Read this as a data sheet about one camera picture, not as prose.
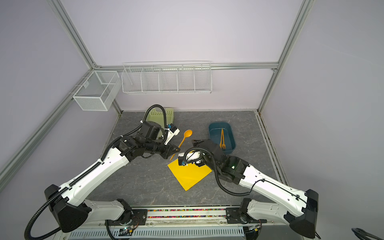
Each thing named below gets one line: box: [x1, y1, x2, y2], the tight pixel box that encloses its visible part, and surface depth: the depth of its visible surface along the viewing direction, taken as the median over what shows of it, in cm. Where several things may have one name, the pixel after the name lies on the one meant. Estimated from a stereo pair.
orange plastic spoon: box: [169, 129, 193, 161], surface depth 73 cm
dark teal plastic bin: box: [222, 122, 236, 154], surface depth 107 cm
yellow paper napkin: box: [167, 159, 212, 192], surface depth 90 cm
